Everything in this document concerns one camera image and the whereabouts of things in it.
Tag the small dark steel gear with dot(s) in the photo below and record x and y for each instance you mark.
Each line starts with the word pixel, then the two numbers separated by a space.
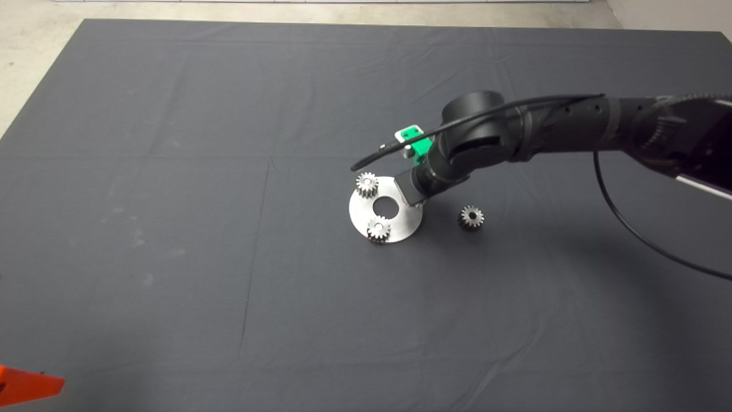
pixel 465 221

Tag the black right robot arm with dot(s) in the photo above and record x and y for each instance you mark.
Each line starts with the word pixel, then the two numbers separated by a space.
pixel 560 123

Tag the dark grey table cloth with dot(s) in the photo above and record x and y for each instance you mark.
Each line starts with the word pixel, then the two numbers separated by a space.
pixel 171 229

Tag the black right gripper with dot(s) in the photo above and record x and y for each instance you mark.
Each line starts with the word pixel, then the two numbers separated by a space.
pixel 414 187

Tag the small silver camera box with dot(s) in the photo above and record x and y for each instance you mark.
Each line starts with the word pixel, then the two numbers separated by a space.
pixel 408 151

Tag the round metal plate with hole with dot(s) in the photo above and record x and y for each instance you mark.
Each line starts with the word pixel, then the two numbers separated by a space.
pixel 400 229

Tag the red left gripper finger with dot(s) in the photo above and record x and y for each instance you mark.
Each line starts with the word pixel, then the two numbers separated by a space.
pixel 23 386

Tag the bright green camera mount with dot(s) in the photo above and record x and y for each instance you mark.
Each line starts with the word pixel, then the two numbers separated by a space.
pixel 422 147

